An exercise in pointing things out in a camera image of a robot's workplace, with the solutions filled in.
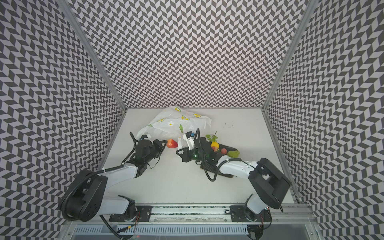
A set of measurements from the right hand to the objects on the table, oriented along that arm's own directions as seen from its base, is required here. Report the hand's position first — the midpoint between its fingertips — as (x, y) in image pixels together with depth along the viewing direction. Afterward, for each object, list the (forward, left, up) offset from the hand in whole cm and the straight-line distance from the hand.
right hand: (176, 157), depth 79 cm
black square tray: (+12, -31, -13) cm, 35 cm away
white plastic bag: (+22, +4, +2) cm, 22 cm away
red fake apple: (+10, +4, -3) cm, 11 cm away
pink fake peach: (+8, -27, -10) cm, 30 cm away
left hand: (+12, +6, -3) cm, 14 cm away
